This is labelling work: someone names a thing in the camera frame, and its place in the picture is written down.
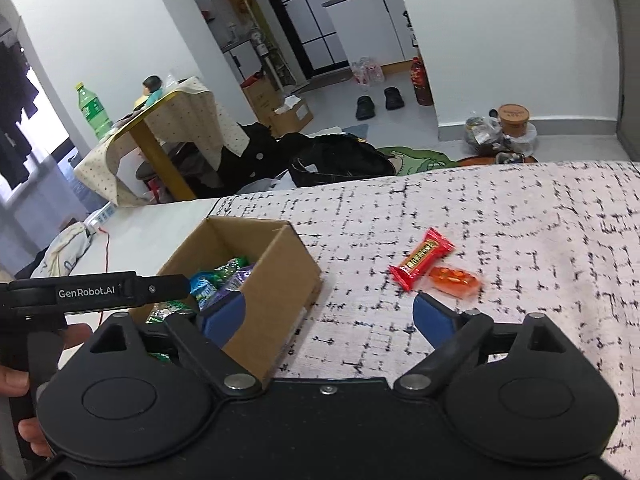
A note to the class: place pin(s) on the small cardboard box with paper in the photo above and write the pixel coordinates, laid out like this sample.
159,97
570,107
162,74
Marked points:
292,117

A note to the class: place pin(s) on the person's left hand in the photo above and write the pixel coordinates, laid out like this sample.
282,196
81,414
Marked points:
12,380

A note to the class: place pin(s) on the brown cardboard box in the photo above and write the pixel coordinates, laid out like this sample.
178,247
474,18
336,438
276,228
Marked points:
280,280

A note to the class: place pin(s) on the white black-patterned bedspread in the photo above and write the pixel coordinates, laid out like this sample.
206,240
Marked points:
500,220

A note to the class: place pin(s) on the red drink bottle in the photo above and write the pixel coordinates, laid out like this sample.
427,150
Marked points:
421,82

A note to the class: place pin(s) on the green crinkled snack packet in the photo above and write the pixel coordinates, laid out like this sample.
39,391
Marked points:
230,266

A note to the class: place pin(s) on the wooden-lid round container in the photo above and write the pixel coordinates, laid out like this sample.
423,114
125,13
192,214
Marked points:
514,119

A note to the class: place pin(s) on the green and white biscuit pack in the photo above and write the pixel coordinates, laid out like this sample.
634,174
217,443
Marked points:
167,310

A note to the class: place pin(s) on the table with dotted cloth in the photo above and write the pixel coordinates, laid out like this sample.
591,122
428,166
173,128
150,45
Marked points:
195,115

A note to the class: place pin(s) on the hanging dark clothes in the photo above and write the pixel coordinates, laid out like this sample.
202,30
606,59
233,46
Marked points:
12,110

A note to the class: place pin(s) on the blue snack packet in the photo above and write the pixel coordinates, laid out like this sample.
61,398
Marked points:
205,287

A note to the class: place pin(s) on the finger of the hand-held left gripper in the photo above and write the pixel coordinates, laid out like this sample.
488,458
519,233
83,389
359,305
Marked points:
160,287

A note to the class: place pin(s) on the long purple snack packet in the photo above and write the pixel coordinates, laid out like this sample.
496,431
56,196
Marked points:
237,280

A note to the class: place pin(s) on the black-framed panel door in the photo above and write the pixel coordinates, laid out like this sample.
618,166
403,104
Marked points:
305,10

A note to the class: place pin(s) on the grey cabinet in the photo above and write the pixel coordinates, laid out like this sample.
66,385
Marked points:
627,60

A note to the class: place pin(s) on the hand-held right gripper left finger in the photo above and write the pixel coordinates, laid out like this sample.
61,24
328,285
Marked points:
225,317

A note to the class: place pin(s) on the black shoe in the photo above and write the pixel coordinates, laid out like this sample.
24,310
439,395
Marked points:
366,107
394,98

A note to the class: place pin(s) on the green soda bottle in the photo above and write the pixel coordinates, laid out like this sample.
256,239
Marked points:
92,110

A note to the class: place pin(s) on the clear plastic bag of items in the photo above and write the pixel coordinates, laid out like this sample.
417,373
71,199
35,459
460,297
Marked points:
482,135

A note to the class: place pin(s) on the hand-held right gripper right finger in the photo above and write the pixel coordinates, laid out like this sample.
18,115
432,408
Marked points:
432,320

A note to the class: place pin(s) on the crumpled pale cloth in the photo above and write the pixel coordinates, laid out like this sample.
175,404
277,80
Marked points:
65,250

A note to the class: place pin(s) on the orange jelly packet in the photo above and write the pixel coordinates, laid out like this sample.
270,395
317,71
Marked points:
452,280

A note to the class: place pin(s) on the white power strip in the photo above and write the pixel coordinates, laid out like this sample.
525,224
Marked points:
100,217

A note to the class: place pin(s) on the black open bag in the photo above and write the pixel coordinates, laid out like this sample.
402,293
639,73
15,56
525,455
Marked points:
340,157

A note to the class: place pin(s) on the green dinosaur rug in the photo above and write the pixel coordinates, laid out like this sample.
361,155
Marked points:
425,157

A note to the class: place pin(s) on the tall cardboard box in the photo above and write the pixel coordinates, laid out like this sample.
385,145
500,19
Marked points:
260,97

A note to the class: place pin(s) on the black garment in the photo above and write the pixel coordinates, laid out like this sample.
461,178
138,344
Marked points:
250,155

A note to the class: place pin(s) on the white kitchen cabinet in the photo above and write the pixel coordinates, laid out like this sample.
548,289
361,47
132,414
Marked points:
370,25

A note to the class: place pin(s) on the red snack packet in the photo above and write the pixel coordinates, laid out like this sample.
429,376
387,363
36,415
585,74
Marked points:
420,260

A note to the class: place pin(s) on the pink plastic bag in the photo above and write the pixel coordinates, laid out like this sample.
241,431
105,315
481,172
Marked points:
367,71

